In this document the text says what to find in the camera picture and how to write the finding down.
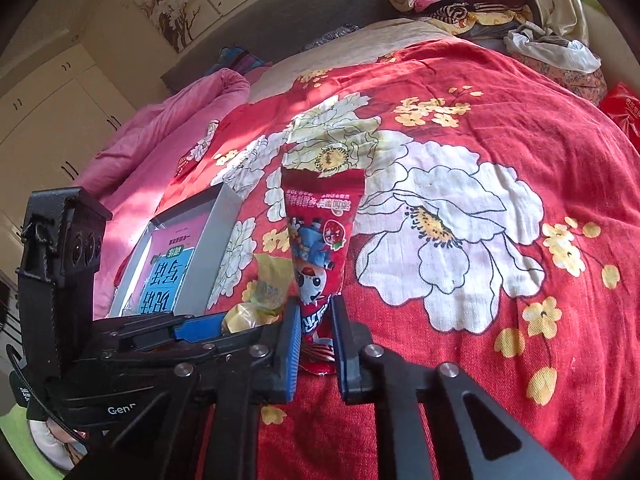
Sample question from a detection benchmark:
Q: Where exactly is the purple patterned cloth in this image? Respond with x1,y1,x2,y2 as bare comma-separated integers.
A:
302,25,361,51

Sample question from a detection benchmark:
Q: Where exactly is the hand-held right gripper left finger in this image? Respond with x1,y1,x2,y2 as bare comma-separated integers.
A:
65,302,303,480

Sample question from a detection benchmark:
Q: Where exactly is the red floral bed sheet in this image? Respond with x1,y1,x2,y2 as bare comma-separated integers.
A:
155,35,640,480

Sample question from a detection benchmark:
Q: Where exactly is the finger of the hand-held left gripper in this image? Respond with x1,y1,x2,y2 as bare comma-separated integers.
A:
100,332,236,361
97,311,228,342

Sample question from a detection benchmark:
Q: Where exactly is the pink children's book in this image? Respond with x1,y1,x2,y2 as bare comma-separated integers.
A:
132,212,211,317

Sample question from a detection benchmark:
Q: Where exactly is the blue patterned pillow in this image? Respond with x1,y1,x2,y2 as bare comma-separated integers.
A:
217,45,273,76

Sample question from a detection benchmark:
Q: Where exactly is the black cable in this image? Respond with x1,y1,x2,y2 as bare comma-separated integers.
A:
5,345,88,443

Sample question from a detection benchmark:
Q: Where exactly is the grey shallow cardboard tray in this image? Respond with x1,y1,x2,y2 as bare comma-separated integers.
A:
107,182,243,318

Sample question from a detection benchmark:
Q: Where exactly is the pink quilt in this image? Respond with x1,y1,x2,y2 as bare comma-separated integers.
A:
70,67,251,306

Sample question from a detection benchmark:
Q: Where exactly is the red cone snack packet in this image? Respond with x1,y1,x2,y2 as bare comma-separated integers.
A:
280,166,366,376

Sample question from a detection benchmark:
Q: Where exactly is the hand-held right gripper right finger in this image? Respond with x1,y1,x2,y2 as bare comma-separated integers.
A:
330,294,576,480

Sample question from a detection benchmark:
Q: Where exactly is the red plastic bag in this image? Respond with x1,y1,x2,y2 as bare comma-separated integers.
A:
597,82,640,151

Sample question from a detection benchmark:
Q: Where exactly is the floral pink cloth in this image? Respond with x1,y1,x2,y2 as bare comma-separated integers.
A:
520,55,608,106

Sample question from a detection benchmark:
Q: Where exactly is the yellow cartoon snack packet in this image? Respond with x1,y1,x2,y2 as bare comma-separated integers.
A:
222,302,281,336

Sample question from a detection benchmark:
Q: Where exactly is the pale yellow snack packet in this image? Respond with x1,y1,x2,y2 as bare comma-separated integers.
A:
252,252,296,316

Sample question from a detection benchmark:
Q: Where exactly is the beige mattress cover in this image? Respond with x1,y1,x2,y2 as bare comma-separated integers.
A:
247,17,456,103

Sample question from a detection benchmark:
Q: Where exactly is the cream wardrobe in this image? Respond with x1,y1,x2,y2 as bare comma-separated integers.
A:
0,42,136,241

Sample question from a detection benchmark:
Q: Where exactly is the tree wall painting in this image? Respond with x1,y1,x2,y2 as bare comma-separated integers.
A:
135,0,331,53

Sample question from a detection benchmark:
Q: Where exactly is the pale pink shoe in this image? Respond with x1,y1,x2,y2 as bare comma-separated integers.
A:
29,419,87,467

